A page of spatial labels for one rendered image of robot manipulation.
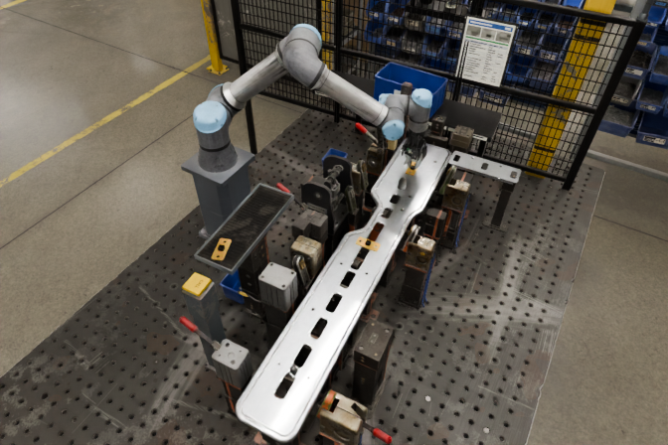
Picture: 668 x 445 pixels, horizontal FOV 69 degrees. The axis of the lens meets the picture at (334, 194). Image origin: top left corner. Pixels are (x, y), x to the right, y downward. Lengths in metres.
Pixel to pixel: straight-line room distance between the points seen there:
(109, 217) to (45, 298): 0.65
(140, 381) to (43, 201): 2.18
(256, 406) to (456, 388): 0.72
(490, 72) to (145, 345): 1.82
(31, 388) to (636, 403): 2.58
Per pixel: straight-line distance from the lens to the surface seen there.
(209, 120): 1.80
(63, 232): 3.55
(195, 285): 1.48
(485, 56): 2.35
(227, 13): 4.49
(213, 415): 1.79
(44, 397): 2.03
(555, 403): 2.75
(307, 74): 1.63
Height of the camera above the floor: 2.31
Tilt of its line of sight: 43 degrees down
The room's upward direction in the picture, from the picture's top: 1 degrees clockwise
